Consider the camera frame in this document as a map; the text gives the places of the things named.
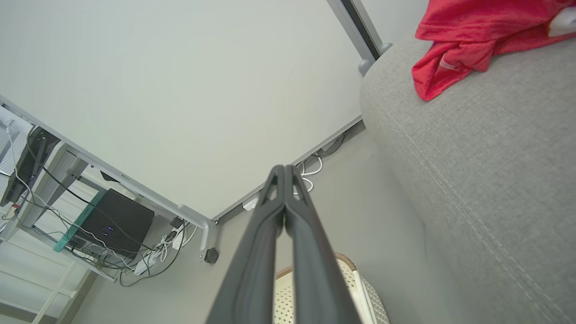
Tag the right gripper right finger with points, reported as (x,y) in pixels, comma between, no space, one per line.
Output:
(315,279)

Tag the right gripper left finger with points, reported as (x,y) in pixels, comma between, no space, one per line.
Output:
(252,270)

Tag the red garment white trim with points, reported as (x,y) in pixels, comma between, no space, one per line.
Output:
(468,31)

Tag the white perforated laundry basket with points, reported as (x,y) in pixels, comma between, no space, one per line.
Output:
(364,301)

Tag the beige fabric sofa seat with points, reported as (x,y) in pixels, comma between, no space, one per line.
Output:
(495,180)

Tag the black caster wheel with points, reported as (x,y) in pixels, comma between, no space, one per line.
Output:
(212,256)

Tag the black computer box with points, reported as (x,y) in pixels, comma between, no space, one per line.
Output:
(117,216)

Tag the teal green board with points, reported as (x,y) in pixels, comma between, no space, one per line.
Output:
(72,229)

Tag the white metal rack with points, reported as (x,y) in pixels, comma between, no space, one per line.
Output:
(58,288)

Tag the grey desk leg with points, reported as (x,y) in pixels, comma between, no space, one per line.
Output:
(63,173)

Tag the grey partition bottom rail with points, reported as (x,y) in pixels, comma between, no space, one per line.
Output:
(333,137)

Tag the grey partition post with feet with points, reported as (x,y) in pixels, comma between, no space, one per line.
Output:
(365,66)

